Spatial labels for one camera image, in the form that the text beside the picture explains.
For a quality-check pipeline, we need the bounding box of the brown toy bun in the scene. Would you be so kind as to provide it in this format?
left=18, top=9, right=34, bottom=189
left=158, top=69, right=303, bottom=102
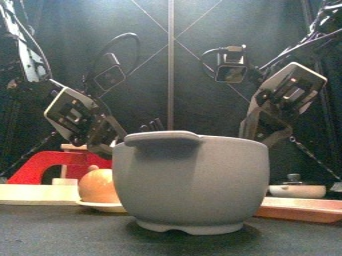
left=77, top=164, right=121, bottom=204

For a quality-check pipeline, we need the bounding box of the red arched toy piece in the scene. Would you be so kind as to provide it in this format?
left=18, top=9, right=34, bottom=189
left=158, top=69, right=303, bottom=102
left=5, top=149, right=90, bottom=186

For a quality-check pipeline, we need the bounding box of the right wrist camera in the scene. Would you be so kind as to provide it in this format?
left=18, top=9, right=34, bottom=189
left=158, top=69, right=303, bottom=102
left=213, top=44, right=249, bottom=85

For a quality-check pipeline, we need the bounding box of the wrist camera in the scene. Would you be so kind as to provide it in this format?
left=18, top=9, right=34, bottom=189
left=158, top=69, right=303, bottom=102
left=213, top=44, right=249, bottom=85
left=90, top=52, right=128, bottom=93

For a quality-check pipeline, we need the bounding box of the cream flat tray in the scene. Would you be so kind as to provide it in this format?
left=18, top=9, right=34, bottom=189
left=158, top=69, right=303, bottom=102
left=0, top=183, right=82, bottom=206

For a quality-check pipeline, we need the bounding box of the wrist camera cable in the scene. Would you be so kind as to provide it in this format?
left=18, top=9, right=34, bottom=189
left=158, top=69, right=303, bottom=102
left=198, top=45, right=224, bottom=80
left=93, top=31, right=141, bottom=82

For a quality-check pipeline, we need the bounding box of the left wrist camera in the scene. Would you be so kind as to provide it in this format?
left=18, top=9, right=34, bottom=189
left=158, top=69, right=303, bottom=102
left=90, top=52, right=128, bottom=93

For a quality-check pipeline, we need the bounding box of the toy frying pan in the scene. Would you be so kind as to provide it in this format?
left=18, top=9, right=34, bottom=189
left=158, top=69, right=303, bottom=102
left=267, top=173, right=328, bottom=200

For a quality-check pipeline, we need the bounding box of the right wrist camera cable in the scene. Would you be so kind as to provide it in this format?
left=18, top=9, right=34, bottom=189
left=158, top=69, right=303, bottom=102
left=198, top=45, right=224, bottom=80

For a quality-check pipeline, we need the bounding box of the small cream wooden block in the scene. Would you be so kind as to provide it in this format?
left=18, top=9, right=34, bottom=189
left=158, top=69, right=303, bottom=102
left=50, top=177, right=80, bottom=186

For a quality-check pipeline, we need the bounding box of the grey vertical frame pole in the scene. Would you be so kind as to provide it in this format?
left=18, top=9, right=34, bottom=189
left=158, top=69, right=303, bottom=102
left=166, top=0, right=176, bottom=132

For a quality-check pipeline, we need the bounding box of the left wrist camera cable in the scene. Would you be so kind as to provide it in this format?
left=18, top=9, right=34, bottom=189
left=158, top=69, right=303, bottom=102
left=93, top=31, right=141, bottom=82

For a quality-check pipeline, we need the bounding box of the thin diagonal cord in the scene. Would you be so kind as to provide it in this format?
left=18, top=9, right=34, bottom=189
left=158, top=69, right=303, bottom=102
left=128, top=0, right=342, bottom=183
left=0, top=0, right=224, bottom=178

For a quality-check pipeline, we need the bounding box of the small white plate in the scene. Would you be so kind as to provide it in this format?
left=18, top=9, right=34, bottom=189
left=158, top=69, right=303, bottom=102
left=73, top=199, right=128, bottom=214

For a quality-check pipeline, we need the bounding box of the grey toy bowl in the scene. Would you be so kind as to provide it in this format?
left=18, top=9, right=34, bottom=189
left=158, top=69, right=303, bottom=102
left=110, top=129, right=271, bottom=236

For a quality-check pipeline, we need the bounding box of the pink cutting board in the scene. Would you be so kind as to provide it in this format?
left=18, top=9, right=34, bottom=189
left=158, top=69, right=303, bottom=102
left=253, top=195, right=342, bottom=224

